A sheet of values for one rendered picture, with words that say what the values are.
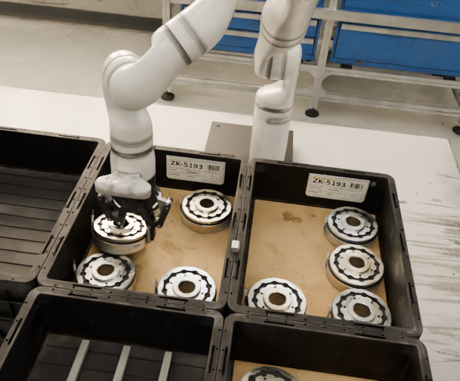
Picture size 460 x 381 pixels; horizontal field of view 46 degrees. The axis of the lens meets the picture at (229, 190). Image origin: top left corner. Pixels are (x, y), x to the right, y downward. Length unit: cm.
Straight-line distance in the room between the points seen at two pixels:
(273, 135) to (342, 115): 185
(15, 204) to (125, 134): 40
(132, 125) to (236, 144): 65
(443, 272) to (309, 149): 52
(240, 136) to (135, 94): 74
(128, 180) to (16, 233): 33
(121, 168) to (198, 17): 27
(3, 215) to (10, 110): 63
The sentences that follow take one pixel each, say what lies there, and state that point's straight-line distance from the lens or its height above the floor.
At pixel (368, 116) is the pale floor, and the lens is 319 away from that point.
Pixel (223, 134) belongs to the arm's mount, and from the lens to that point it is 150.
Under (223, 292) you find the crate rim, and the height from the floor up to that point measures 93.
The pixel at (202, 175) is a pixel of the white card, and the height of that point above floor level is 88.
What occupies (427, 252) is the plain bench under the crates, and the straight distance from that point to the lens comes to 135.
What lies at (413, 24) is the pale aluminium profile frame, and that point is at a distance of 288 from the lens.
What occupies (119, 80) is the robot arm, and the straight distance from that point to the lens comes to 80.
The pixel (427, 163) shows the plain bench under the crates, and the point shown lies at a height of 70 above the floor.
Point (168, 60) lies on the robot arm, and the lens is 81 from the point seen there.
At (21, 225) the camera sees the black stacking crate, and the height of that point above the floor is 83.
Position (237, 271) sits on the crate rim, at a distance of 90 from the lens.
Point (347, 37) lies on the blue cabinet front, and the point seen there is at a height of 47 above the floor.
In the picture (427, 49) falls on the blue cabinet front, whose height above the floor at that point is 45.
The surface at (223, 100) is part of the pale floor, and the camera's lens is 313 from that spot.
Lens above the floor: 159
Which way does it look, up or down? 40 degrees down
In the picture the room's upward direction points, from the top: 5 degrees clockwise
